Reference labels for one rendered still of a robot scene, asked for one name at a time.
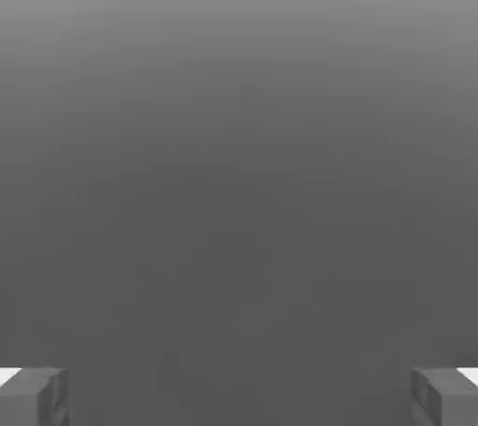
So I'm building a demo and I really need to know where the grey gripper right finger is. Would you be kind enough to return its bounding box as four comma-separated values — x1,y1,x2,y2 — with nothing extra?
409,366,478,426

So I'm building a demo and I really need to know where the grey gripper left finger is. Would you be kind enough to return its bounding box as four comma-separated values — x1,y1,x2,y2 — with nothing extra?
0,366,71,426

